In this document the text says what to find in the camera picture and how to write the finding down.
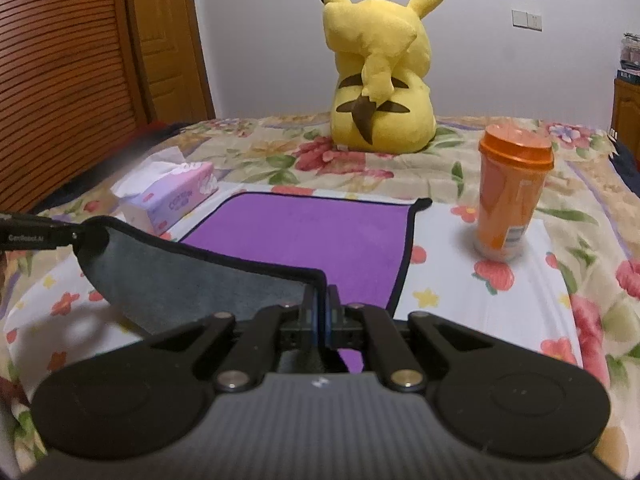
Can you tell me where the purple grey microfiber towel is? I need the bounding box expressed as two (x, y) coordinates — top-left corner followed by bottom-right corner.
(75, 190), (433, 374)

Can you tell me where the white strawberry print cloth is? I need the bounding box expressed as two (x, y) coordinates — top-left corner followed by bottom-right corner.
(1, 184), (585, 392)

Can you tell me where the purple tissue box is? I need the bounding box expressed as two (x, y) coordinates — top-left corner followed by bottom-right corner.
(111, 146), (218, 235)

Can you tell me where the wooden slatted headboard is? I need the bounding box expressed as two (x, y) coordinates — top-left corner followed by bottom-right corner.
(1, 0), (150, 211)

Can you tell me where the wooden door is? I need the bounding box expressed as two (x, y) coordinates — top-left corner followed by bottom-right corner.
(127, 0), (215, 124)

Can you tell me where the orange lidded plastic cup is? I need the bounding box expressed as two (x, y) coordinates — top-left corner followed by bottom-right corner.
(475, 122), (554, 262)

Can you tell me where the floral bed sheet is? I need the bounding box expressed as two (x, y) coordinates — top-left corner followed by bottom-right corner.
(1, 115), (639, 478)

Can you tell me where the yellow Pikachu plush toy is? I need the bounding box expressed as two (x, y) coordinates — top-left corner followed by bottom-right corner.
(320, 0), (444, 155)

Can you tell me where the wooden side cabinet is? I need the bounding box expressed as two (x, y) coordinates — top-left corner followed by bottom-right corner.
(611, 78), (640, 165)

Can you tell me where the stack of books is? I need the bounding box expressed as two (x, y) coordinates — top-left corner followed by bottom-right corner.
(617, 32), (640, 84)

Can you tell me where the white wall switch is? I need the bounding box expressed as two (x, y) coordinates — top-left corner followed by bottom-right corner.
(511, 10), (544, 32)

